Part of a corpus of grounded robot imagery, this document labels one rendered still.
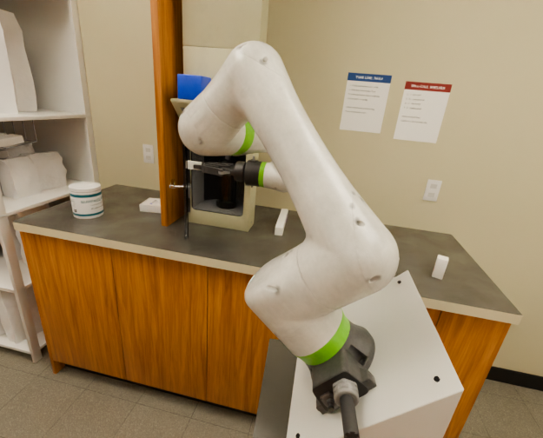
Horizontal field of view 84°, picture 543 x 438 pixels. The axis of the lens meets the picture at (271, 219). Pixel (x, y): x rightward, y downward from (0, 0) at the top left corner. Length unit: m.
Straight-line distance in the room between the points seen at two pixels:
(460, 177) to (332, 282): 1.46
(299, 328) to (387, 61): 1.43
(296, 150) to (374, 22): 1.30
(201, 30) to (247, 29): 0.18
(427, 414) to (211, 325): 1.06
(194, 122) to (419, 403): 0.63
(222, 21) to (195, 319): 1.23
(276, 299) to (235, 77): 0.41
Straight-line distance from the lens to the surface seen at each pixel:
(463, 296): 1.32
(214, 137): 0.68
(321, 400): 0.61
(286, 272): 0.52
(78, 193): 1.64
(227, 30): 1.39
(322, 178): 0.50
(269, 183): 1.08
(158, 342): 1.66
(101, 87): 2.22
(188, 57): 1.44
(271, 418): 0.73
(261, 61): 0.62
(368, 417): 0.58
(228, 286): 1.30
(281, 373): 0.80
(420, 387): 0.56
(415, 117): 1.76
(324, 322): 0.57
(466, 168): 1.87
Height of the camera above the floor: 1.54
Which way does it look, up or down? 21 degrees down
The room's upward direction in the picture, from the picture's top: 5 degrees clockwise
